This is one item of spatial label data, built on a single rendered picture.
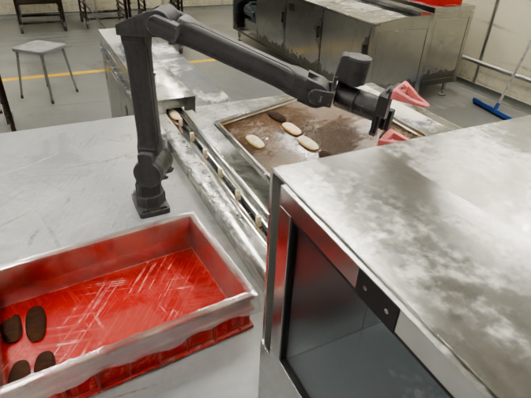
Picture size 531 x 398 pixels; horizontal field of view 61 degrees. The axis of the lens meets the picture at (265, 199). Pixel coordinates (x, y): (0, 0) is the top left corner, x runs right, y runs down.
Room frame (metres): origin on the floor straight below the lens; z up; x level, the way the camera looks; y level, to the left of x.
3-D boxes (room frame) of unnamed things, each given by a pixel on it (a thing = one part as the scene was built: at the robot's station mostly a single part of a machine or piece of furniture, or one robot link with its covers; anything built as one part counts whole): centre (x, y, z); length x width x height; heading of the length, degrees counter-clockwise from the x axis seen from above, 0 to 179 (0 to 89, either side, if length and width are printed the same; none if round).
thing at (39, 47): (4.04, 2.07, 0.23); 0.36 x 0.36 x 0.46; 73
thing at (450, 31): (4.70, -1.49, 0.44); 0.70 x 0.55 x 0.87; 27
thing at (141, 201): (1.07, 0.33, 0.86); 0.12 x 0.09 x 0.08; 27
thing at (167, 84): (2.22, 0.66, 0.89); 1.25 x 0.18 x 0.09; 27
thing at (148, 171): (1.06, 0.28, 1.13); 0.14 x 0.10 x 0.45; 83
